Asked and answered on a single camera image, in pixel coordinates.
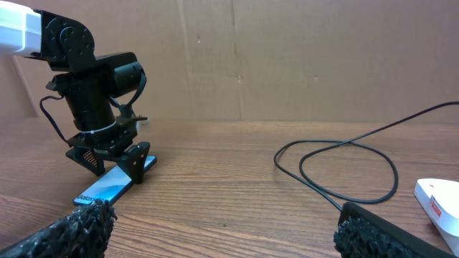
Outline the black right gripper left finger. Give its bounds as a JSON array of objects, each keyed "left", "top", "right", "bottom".
[{"left": 1, "top": 199, "right": 118, "bottom": 258}]

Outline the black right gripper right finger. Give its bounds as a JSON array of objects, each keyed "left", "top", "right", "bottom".
[{"left": 333, "top": 202, "right": 454, "bottom": 258}]

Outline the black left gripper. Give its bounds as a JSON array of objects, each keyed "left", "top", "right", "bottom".
[{"left": 46, "top": 52, "right": 151, "bottom": 184}]

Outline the blue Galaxy smartphone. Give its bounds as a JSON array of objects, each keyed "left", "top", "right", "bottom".
[{"left": 73, "top": 155, "right": 157, "bottom": 206}]

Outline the black charger cable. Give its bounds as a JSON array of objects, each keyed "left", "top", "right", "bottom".
[{"left": 273, "top": 101, "right": 459, "bottom": 212}]

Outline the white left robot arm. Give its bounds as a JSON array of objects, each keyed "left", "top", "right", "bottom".
[{"left": 1, "top": 1, "right": 150, "bottom": 183}]

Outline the white power strip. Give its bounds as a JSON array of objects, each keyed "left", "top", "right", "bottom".
[{"left": 414, "top": 178, "right": 459, "bottom": 257}]

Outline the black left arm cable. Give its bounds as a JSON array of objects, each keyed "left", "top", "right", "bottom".
[{"left": 39, "top": 95, "right": 72, "bottom": 146}]

